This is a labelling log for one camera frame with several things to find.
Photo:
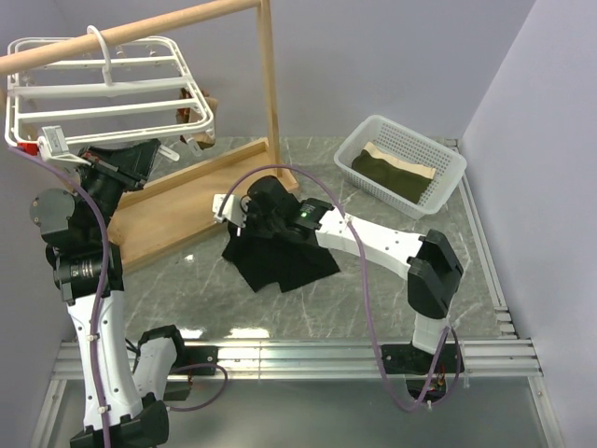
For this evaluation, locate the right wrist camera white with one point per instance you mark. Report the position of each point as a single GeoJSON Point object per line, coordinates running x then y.
{"type": "Point", "coordinates": [230, 209]}

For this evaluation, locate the black underwear shorts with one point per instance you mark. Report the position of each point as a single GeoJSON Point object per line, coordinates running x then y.
{"type": "Point", "coordinates": [262, 261]}

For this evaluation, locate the dark green garment in basket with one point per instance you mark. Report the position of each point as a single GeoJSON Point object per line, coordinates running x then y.
{"type": "Point", "coordinates": [405, 184]}

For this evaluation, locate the aluminium rail frame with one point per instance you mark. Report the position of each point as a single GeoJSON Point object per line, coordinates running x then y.
{"type": "Point", "coordinates": [264, 359]}

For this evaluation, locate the beige garment in basket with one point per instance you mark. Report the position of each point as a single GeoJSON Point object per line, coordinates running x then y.
{"type": "Point", "coordinates": [414, 168]}

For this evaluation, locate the wooden clothes rack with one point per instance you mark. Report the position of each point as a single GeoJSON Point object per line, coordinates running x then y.
{"type": "Point", "coordinates": [174, 210]}

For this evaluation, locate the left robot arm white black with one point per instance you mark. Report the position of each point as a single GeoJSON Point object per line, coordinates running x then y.
{"type": "Point", "coordinates": [124, 385]}

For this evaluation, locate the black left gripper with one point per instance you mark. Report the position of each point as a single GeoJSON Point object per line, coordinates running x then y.
{"type": "Point", "coordinates": [136, 158]}

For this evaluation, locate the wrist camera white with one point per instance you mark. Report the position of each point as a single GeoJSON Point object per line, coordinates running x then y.
{"type": "Point", "coordinates": [230, 209]}
{"type": "Point", "coordinates": [53, 149]}

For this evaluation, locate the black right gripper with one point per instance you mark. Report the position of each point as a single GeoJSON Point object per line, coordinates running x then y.
{"type": "Point", "coordinates": [248, 230]}

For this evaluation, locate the white plastic clip hanger frame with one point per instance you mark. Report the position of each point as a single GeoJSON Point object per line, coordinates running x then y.
{"type": "Point", "coordinates": [111, 97]}

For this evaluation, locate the white perforated plastic basket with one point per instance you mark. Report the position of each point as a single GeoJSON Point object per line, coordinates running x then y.
{"type": "Point", "coordinates": [404, 143]}

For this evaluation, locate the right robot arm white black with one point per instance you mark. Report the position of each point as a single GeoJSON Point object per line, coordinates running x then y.
{"type": "Point", "coordinates": [426, 262]}

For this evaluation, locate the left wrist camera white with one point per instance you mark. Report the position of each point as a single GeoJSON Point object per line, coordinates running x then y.
{"type": "Point", "coordinates": [53, 149]}

